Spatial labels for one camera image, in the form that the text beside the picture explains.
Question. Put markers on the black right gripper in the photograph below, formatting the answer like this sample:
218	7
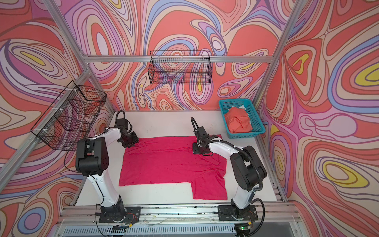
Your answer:
196	150

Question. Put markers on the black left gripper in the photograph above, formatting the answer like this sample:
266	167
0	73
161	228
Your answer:
136	139

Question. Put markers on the magenta t shirt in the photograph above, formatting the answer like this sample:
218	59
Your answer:
169	160

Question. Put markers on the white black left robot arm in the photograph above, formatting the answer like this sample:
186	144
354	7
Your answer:
92	161

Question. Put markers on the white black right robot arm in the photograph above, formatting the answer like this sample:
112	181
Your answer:
248	170

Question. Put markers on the coral red t shirt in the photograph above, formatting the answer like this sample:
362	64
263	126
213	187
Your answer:
238	120

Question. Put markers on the teal plastic basket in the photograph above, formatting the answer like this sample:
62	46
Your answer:
256	122

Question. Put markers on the black wire basket left wall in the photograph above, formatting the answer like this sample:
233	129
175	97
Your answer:
70	117

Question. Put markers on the black wire basket wall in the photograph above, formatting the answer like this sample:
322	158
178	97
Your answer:
70	117
175	67

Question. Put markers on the black wire basket back wall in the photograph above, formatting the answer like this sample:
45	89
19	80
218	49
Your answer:
175	67

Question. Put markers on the aluminium left wall bar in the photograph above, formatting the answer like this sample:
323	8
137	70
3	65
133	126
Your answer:
9	169

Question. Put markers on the aluminium frame corner post right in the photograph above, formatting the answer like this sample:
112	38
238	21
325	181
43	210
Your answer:
289	26

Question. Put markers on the aluminium frame corner post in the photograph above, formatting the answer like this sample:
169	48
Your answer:
289	26
59	19

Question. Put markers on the aluminium frame corner post left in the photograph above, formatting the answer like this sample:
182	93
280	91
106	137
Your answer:
59	19

